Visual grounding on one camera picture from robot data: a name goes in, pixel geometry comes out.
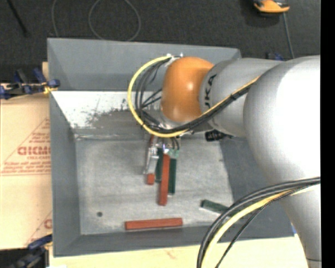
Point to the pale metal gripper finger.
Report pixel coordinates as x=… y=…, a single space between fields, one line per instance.
x=155 y=153
x=147 y=162

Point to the dark green flat block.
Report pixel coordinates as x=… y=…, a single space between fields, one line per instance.
x=213 y=206
x=172 y=174
x=158 y=169

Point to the red-brown flat block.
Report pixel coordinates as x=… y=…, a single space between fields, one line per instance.
x=153 y=224
x=150 y=179
x=164 y=180

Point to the grey metal bin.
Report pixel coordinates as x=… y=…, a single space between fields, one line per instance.
x=109 y=177

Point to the brown cardboard board red print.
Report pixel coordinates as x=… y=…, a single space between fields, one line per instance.
x=22 y=194

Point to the black cylinder on white bracket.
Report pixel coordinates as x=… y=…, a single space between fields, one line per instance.
x=215 y=136

